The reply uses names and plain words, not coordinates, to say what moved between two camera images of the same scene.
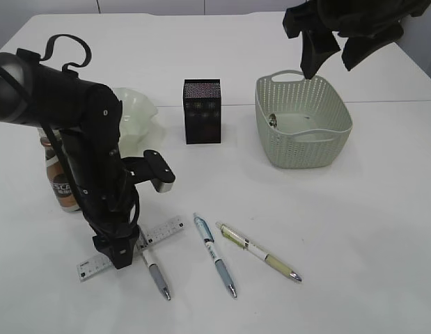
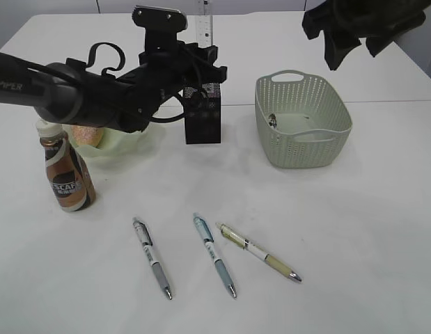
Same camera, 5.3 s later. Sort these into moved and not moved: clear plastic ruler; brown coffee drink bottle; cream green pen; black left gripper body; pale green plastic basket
Moved: clear plastic ruler; black left gripper body
Not moved: brown coffee drink bottle; pale green plastic basket; cream green pen
